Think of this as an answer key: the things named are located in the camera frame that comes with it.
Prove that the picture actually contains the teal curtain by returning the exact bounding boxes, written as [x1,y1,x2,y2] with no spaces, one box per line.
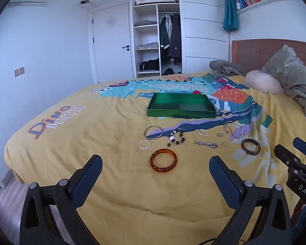
[223,0,240,32]

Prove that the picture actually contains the folded beige clothes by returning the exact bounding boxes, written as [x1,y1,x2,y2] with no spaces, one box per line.
[137,42,159,50]

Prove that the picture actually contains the folded grey clothes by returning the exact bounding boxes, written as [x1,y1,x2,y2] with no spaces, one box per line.
[134,20,158,27]

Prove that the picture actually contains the green metal tray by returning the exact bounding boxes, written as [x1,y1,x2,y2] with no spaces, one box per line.
[146,93,217,119]

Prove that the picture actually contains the pearl bead necklace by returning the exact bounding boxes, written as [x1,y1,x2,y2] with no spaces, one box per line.
[223,121,244,138]

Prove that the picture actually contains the white door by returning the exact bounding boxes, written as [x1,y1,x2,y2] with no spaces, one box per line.
[92,3,133,84]

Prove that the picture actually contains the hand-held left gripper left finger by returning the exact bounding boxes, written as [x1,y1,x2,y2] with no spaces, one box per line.
[20,154,103,245]

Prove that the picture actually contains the folded black clothes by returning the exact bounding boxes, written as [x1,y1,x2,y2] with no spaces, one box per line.
[139,58,160,72]

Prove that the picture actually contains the brown beaded bracelet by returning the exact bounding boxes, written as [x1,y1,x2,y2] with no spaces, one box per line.
[166,127,186,147]

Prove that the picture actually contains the dark brown bangle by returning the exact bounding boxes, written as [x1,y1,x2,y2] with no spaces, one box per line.
[241,138,260,156]

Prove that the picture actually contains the black bag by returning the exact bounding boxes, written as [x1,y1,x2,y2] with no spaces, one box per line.
[163,68,182,76]

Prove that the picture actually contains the white fluffy pillow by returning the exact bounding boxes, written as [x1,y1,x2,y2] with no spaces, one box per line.
[244,69,285,94]

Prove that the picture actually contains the wooden headboard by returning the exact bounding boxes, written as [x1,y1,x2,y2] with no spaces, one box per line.
[231,39,306,70]

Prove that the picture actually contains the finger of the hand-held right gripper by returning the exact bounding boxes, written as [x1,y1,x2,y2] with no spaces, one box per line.
[274,144,302,169]
[293,137,306,159]

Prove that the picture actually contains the hanging green jacket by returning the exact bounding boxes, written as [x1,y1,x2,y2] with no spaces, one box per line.
[159,14,173,66]

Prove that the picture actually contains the white wardrobe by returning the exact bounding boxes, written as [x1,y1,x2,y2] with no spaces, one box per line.
[130,0,232,78]

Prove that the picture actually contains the silver chain link bracelet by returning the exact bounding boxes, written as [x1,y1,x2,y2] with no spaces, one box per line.
[195,139,218,149]

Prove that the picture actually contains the hanging dark coat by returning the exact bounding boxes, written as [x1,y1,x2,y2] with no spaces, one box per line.
[168,14,182,66]

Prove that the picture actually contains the yellow dinosaur printed blanket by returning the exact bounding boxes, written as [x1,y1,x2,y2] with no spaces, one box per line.
[4,71,306,245]

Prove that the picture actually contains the amber resin bangle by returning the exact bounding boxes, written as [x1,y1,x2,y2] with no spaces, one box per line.
[150,148,178,173]

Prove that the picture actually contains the thin silver bangle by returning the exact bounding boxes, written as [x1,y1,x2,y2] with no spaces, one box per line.
[143,125,164,140]

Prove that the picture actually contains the grey green jacket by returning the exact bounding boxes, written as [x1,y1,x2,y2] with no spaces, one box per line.
[261,44,306,122]

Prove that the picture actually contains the grey towel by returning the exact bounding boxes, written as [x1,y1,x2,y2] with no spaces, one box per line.
[209,60,246,78]

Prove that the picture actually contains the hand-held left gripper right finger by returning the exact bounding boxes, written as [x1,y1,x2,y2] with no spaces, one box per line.
[209,156,293,245]

